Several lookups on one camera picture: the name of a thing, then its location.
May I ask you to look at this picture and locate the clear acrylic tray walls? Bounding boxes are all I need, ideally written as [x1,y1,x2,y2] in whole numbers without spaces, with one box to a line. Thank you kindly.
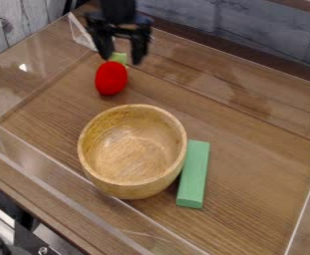
[0,18,310,255]

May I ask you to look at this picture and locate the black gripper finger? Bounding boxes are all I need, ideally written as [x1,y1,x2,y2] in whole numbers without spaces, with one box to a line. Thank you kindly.
[92,29,115,60]
[131,31,151,65]

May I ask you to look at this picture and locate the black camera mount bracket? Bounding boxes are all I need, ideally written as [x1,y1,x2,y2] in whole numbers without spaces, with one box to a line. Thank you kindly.
[13,221,62,255]

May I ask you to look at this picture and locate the red plush fruit green stem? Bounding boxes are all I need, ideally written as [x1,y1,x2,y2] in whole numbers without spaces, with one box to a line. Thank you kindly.
[95,53,128,96]

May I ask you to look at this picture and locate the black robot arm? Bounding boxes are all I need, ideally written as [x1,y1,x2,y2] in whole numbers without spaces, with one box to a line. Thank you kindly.
[84,0,154,65]

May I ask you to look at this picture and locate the green rectangular block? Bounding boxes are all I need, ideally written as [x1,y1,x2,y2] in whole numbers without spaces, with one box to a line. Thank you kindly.
[175,139,210,209]

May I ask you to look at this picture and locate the clear acrylic corner bracket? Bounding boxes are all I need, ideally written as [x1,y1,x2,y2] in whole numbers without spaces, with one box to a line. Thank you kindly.
[68,13,100,54]

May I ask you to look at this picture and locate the wooden bowl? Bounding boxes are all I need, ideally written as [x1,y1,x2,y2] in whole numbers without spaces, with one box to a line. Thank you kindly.
[78,104,187,199]

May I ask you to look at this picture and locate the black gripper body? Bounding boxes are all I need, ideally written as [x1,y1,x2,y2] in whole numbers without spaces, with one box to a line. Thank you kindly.
[84,11,155,38]

